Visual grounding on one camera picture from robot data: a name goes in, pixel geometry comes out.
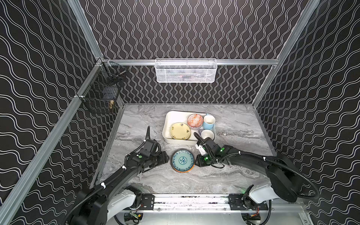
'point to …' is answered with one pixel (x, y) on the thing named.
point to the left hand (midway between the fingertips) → (167, 158)
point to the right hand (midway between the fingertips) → (196, 163)
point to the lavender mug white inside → (206, 133)
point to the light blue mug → (209, 122)
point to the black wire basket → (99, 94)
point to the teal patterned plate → (182, 160)
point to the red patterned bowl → (195, 120)
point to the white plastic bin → (170, 117)
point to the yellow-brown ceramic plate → (180, 131)
